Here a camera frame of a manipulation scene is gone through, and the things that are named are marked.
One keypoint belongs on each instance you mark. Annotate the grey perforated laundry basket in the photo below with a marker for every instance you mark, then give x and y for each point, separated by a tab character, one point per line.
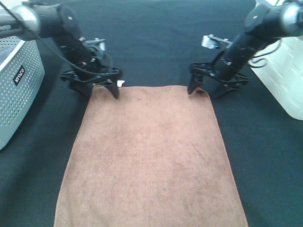
21	75

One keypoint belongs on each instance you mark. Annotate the white towel label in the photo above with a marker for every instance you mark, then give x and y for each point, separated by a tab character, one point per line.
120	83

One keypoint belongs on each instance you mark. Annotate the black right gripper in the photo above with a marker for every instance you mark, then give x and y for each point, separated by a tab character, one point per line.
224	68

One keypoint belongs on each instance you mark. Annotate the black table cloth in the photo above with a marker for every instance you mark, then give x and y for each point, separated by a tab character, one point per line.
154	42

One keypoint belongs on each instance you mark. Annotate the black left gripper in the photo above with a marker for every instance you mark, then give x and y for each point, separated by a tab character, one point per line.
88	67

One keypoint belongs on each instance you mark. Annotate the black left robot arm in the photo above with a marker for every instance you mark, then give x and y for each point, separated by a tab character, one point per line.
35	20

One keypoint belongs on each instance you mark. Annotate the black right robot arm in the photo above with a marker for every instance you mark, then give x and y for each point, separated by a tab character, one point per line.
263	26

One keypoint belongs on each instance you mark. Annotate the white plastic storage bin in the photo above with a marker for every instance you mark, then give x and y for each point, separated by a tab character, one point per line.
283	74

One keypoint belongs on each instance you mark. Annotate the brown towel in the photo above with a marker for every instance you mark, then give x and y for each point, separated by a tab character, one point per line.
154	157

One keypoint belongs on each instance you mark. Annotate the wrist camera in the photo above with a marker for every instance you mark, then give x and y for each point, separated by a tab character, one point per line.
212	42
99	44

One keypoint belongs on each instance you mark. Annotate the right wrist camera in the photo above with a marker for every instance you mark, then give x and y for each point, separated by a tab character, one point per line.
212	42

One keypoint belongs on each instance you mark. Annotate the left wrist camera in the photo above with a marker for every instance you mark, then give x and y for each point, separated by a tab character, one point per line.
99	44

